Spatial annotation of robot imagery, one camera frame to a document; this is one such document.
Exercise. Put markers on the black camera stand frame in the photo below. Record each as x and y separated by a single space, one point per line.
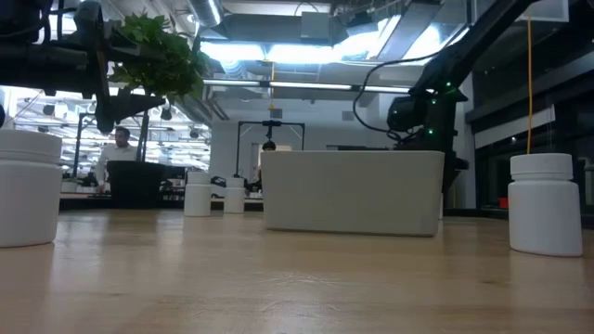
270 123
80 139

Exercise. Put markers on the green leafy plant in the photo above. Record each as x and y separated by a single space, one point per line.
162 69

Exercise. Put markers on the black plant pot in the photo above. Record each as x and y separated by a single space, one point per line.
134 185

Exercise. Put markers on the red box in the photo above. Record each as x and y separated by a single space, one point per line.
503 203

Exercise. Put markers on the person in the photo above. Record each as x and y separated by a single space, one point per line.
116 153
268 146

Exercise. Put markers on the grey rectangular basket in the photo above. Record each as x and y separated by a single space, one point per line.
352 195

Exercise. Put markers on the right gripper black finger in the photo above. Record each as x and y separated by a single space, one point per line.
449 171

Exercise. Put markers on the silver ventilation duct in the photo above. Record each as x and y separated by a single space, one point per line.
206 11

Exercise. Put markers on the white pill bottle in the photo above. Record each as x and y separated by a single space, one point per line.
28 195
234 199
198 197
545 209

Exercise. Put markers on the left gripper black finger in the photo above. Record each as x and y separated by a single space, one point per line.
125 42
127 106

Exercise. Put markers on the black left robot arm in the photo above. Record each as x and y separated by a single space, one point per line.
37 60

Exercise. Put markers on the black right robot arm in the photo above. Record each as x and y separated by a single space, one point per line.
464 46

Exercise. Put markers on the long ceiling light bar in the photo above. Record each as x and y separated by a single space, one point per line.
306 86

